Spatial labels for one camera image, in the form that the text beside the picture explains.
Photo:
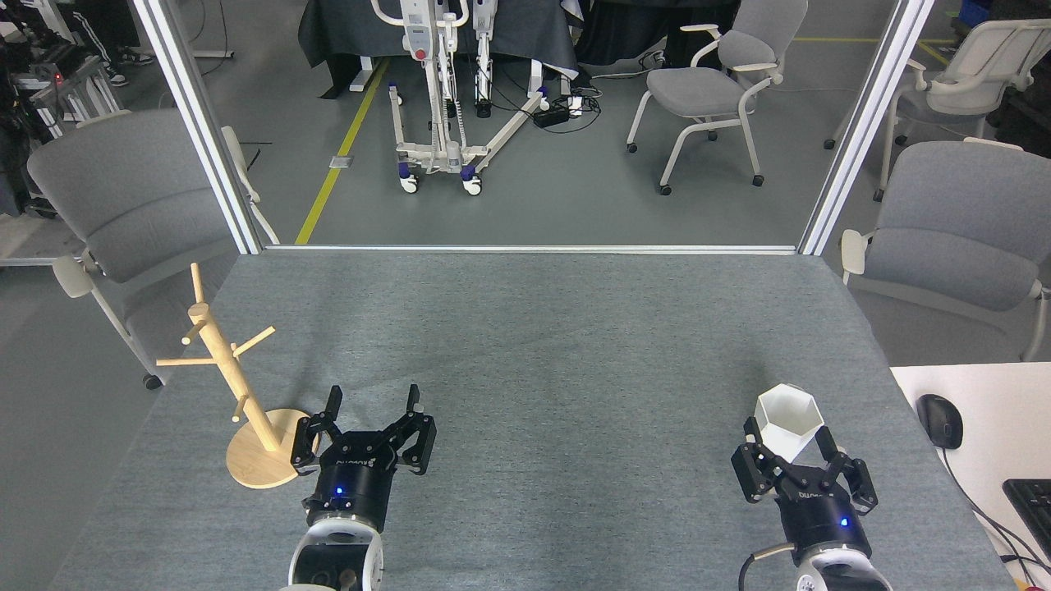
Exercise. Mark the white stand on wheels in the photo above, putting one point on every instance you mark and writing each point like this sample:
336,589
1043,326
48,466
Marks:
427,156

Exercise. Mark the metal floor outlet plate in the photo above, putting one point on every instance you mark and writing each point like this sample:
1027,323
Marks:
341,162

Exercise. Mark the person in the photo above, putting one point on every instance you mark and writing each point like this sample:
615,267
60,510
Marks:
98,33

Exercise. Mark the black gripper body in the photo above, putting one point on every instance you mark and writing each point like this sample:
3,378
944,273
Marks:
357,484
821,517

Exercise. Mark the black table cloth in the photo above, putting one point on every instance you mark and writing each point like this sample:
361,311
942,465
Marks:
353,33

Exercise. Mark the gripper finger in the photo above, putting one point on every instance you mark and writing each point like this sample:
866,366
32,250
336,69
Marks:
304,435
420,443
745,472
858,484

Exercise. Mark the black power strip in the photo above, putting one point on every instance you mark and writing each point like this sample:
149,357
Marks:
552,115

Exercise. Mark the silver frame post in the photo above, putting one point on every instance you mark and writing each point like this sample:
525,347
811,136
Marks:
862,131
201,131

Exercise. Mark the black keyboard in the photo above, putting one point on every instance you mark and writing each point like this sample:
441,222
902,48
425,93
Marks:
1033,513

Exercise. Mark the grey chair with white frame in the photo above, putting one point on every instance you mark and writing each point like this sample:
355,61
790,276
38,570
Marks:
969,82
698,86
961,230
131,197

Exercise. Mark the white desk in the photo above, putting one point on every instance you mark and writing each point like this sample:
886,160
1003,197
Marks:
993,410

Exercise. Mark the white hexagonal cup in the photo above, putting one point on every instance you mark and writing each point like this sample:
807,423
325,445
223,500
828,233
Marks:
788,431

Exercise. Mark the dark equipment rack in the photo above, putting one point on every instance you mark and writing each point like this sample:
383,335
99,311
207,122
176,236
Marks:
33,98

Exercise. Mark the black computer mouse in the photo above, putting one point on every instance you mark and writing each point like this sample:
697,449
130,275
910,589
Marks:
941,420

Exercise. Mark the wooden cup rack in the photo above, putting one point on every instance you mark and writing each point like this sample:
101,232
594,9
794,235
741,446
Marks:
263,460

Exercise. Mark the silver frame crossbar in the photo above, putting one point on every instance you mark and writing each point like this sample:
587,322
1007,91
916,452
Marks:
534,249

